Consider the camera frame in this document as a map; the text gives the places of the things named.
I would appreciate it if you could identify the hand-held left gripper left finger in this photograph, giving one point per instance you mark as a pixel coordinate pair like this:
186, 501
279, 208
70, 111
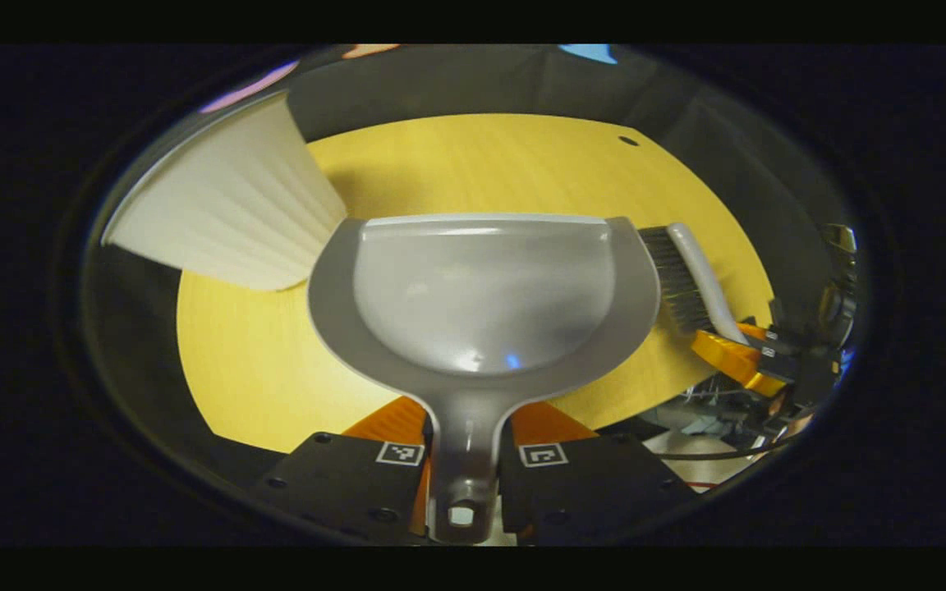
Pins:
342, 484

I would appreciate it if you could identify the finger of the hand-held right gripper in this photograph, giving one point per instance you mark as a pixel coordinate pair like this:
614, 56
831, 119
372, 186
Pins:
732, 361
752, 331

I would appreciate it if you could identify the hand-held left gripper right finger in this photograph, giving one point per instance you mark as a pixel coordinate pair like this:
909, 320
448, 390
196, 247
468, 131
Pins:
588, 484

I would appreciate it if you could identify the small grey broom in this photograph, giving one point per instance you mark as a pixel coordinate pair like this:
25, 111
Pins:
682, 279

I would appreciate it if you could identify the grey dustpan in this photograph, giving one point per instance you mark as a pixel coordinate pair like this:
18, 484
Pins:
481, 304

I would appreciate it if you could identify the white garbage bin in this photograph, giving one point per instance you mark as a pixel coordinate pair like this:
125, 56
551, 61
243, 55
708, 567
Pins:
235, 205

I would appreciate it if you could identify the wooden desktop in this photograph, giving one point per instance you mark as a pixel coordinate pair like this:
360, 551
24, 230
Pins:
473, 164

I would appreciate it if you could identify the black backdrop cloth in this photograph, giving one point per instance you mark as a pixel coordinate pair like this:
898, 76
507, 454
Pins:
481, 82

